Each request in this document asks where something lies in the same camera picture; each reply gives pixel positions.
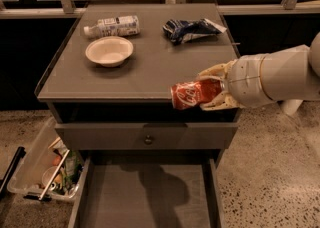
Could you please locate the white diagonal pole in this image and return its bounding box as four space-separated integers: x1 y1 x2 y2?
280 99 303 116

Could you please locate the metal rod in bin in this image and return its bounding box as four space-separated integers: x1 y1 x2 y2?
38 150 70 201

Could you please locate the open grey middle drawer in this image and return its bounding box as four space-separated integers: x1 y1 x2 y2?
68 150 227 228

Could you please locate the clear plastic storage bin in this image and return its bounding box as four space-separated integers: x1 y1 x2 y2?
7 118 82 201

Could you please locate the grey drawer cabinet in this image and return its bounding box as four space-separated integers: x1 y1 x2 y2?
34 2 258 170

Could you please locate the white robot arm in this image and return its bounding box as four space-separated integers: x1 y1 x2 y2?
197 33 320 111

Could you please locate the red coke can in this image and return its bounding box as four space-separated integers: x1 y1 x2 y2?
171 79 222 110

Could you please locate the white plastic bottle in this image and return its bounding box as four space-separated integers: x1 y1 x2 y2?
83 15 140 39

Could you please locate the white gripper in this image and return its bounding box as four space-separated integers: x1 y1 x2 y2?
196 54 273 111

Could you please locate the black bar on floor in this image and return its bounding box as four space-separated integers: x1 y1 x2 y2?
0 146 26 199

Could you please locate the grey top drawer with knob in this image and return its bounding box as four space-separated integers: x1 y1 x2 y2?
55 122 237 150

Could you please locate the blue chip bag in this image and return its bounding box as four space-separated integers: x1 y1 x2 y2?
163 18 227 45

